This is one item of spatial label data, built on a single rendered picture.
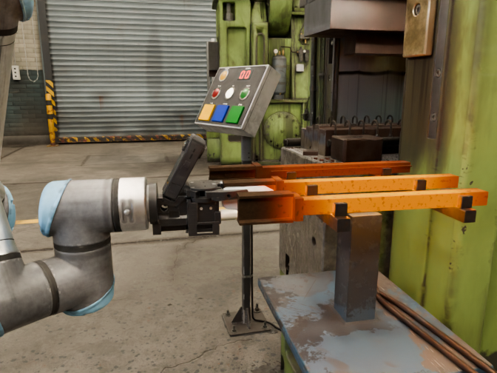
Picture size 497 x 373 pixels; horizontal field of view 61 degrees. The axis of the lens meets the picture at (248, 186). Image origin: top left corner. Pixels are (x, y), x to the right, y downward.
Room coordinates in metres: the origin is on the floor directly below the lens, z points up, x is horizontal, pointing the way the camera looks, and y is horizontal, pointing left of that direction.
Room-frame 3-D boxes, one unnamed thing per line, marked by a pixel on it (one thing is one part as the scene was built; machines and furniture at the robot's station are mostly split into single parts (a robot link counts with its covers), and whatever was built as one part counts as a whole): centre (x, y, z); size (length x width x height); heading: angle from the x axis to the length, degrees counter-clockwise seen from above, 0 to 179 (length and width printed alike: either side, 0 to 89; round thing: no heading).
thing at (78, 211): (0.68, 0.27, 0.92); 0.12 x 0.09 x 0.10; 100
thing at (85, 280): (0.67, 0.29, 0.81); 0.12 x 0.09 x 0.12; 139
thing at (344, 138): (1.18, -0.30, 0.95); 0.12 x 0.08 x 0.06; 104
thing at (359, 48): (1.38, -0.45, 1.24); 0.30 x 0.07 x 0.06; 104
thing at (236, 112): (1.71, 0.05, 1.01); 0.07 x 0.05 x 0.07; 39
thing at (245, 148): (1.86, 0.01, 0.54); 0.04 x 0.04 x 1.08; 14
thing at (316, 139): (1.39, -0.40, 0.96); 0.42 x 0.20 x 0.09; 104
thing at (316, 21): (1.39, -0.40, 1.32); 0.42 x 0.20 x 0.10; 104
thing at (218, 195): (0.70, 0.04, 0.94); 0.09 x 0.05 x 0.02; 97
